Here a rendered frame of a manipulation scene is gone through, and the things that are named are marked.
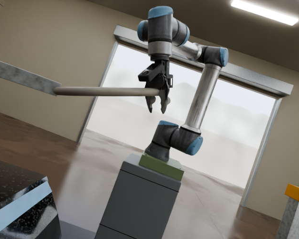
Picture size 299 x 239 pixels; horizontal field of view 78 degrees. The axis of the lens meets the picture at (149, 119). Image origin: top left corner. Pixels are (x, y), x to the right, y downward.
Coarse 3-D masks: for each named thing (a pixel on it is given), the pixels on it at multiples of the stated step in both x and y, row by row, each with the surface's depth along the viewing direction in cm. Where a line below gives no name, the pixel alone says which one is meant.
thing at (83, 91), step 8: (56, 88) 65; (64, 88) 62; (72, 88) 60; (80, 88) 59; (88, 88) 59; (96, 88) 59; (104, 88) 59; (112, 88) 59; (120, 88) 60; (128, 88) 61; (136, 88) 62; (144, 88) 64; (152, 88) 67
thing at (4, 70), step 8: (0, 64) 58; (8, 64) 59; (0, 72) 58; (8, 72) 59; (16, 72) 60; (24, 72) 61; (8, 80) 60; (16, 80) 61; (24, 80) 62; (32, 80) 63; (40, 80) 64; (48, 80) 65; (32, 88) 63; (40, 88) 64; (48, 88) 65
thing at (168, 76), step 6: (150, 60) 69; (156, 60) 69; (162, 60) 69; (168, 60) 69; (168, 66) 73; (162, 72) 70; (168, 72) 73; (156, 78) 68; (162, 78) 67; (168, 78) 71; (150, 84) 70; (156, 84) 68; (162, 84) 67; (168, 84) 73
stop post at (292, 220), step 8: (288, 184) 124; (288, 192) 122; (296, 192) 117; (288, 200) 122; (296, 200) 117; (288, 208) 120; (296, 208) 115; (288, 216) 118; (296, 216) 115; (280, 224) 121; (288, 224) 116; (296, 224) 114; (280, 232) 119; (288, 232) 114; (296, 232) 114
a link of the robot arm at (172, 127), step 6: (162, 120) 133; (162, 126) 131; (168, 126) 130; (174, 126) 131; (156, 132) 134; (162, 132) 130; (168, 132) 128; (156, 138) 132; (162, 138) 130; (168, 138) 127; (162, 144) 130; (168, 144) 129
